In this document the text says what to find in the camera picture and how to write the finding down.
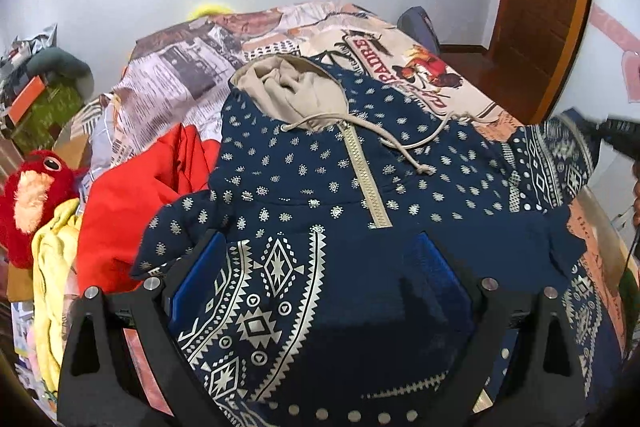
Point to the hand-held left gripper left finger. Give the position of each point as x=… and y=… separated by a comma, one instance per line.
x=200, y=279

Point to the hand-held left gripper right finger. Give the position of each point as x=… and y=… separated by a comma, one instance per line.
x=442, y=279

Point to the navy patterned hoodie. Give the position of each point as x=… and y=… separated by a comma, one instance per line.
x=310, y=187

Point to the person's right hand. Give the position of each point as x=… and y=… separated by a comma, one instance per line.
x=636, y=199

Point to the red garment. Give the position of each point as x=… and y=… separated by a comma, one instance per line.
x=140, y=197

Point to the brown wooden door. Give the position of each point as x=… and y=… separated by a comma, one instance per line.
x=540, y=7

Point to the yellow garment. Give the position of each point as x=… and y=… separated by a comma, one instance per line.
x=50, y=267

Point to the red plush toy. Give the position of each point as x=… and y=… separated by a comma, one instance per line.
x=12, y=187

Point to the newspaper print bedsheet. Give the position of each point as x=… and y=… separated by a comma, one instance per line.
x=170, y=72

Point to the green patterned box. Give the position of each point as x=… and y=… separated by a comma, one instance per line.
x=47, y=117

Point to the dark blue bag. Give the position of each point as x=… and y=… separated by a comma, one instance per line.
x=417, y=29

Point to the orange box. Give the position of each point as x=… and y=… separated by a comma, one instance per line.
x=25, y=99

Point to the grey cushion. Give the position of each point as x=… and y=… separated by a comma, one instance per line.
x=60, y=62

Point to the yellow cloth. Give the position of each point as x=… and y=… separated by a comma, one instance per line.
x=210, y=10

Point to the silver patterned bag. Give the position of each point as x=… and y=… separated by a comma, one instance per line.
x=27, y=47

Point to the pink wall decoration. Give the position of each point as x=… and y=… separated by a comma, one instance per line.
x=612, y=29

